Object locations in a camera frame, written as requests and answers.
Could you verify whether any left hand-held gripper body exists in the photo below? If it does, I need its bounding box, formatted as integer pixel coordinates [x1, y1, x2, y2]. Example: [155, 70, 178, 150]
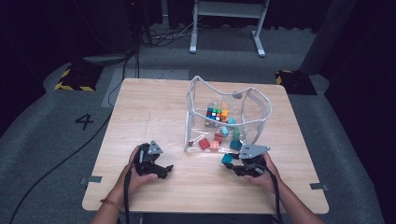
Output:
[134, 139, 164, 176]

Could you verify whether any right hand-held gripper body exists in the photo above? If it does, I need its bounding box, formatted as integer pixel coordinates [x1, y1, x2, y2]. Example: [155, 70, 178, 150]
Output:
[233, 143, 272, 178]

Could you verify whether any dark blue-green toy brick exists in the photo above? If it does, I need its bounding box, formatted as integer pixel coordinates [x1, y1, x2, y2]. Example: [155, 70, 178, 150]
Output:
[229, 139, 243, 152]

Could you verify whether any clear plastic bag white trim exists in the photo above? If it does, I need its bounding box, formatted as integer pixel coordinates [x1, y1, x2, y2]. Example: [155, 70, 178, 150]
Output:
[184, 75, 273, 157]

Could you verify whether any multicoloured puzzle cube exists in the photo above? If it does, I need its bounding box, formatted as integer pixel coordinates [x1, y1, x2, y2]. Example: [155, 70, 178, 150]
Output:
[205, 106, 223, 129]

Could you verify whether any person's left hand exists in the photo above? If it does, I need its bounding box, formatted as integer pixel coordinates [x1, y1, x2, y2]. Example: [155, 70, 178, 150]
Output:
[116, 146, 159, 197]

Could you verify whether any person's right hand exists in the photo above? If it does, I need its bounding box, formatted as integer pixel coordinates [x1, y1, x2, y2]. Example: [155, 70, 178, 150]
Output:
[244, 153, 283, 194]

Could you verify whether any grey tape piece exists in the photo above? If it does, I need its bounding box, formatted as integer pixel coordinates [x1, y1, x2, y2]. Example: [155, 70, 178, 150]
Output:
[309, 182, 329, 191]
[79, 175, 103, 186]

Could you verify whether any black yellow striped base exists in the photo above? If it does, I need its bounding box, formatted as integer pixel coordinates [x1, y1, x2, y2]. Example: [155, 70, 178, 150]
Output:
[53, 63, 105, 93]
[275, 69, 318, 96]

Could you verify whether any grey round stand base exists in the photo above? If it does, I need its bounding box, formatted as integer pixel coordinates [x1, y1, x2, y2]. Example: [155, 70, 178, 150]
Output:
[81, 53, 130, 65]

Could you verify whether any white metal stand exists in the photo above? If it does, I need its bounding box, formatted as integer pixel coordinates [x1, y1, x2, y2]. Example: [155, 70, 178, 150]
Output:
[189, 0, 271, 58]

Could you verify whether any grey column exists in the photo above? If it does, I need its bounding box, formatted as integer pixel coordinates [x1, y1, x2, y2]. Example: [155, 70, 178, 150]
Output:
[299, 0, 358, 77]

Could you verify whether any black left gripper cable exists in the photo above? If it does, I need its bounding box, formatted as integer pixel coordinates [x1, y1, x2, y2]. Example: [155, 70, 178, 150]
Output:
[122, 169, 134, 224]

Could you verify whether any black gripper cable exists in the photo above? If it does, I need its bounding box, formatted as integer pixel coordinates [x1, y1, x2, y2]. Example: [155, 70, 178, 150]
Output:
[122, 169, 134, 224]
[261, 167, 283, 224]

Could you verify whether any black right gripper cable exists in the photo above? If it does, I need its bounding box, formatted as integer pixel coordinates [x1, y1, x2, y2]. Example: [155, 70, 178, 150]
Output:
[261, 167, 283, 224]

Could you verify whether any orange bracelet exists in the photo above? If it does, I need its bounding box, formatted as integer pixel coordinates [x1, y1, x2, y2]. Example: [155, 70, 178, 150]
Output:
[99, 198, 124, 212]

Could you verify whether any long black floor cable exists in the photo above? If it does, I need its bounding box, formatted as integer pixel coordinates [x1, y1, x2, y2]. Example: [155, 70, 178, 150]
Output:
[8, 111, 113, 224]

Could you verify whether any looped black floor cable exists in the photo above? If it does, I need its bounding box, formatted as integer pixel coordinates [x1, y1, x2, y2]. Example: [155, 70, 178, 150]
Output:
[106, 46, 140, 108]

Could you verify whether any bundle of floor cables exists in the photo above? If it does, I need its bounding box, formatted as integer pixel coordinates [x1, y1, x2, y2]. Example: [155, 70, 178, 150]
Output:
[139, 22, 195, 49]

